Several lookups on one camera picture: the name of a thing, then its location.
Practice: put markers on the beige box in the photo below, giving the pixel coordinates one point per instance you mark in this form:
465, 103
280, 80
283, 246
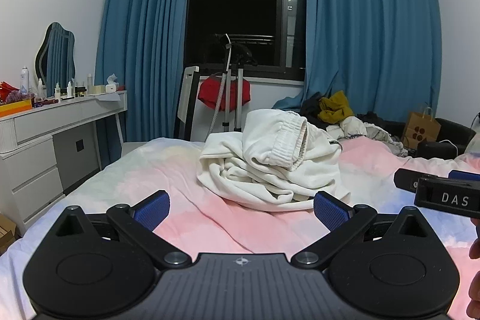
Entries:
95, 90

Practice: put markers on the small white bottle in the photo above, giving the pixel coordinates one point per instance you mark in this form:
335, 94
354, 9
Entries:
57, 92
40, 88
69, 89

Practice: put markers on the white dressing table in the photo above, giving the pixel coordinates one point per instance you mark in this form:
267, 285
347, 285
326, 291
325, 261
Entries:
37, 170

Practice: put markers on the cardboard box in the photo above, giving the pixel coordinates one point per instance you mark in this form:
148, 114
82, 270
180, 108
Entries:
6, 232

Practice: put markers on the dark window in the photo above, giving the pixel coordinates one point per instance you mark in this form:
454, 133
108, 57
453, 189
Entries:
232, 5

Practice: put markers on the white tissue box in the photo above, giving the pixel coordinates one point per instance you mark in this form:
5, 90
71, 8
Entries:
111, 85

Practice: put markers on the garment steamer stand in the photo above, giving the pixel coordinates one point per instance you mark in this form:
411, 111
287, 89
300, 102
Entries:
227, 87

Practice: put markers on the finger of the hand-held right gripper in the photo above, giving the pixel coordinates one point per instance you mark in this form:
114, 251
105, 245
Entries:
407, 181
450, 198

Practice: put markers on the mustard yellow garment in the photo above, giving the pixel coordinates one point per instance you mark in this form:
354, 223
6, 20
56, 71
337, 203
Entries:
335, 108

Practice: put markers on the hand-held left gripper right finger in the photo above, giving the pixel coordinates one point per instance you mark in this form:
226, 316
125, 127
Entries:
330, 211

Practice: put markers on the wavy framed mirror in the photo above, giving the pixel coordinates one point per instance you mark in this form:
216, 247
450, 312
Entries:
56, 54

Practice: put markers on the pastel tie-dye blanket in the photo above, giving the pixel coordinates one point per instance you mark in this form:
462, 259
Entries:
210, 226

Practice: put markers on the white zip jacket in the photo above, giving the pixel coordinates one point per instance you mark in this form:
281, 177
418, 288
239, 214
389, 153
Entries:
262, 162

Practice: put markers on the red packet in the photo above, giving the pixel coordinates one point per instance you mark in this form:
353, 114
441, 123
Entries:
7, 89

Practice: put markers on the brown paper bag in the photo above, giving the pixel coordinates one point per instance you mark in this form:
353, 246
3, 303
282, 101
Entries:
422, 128

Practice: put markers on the white spray can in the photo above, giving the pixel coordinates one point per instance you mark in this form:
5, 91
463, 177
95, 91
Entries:
25, 80

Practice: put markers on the grey white clothes pile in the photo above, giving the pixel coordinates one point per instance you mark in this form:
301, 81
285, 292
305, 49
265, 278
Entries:
360, 128

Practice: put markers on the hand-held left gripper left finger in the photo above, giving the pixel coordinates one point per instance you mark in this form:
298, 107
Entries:
152, 211

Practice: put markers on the dark clothes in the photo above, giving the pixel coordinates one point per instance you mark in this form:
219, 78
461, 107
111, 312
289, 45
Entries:
310, 106

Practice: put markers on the black sofa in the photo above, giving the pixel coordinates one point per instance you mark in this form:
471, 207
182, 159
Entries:
453, 130

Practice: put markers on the person's right hand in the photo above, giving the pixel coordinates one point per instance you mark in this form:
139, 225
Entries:
476, 293

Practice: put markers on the blue curtain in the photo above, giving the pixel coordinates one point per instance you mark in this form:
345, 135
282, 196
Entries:
150, 42
360, 24

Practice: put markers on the red garment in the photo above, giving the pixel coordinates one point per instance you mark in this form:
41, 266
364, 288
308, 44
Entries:
213, 91

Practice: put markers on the orange box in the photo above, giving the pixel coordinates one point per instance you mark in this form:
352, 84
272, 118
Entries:
15, 108

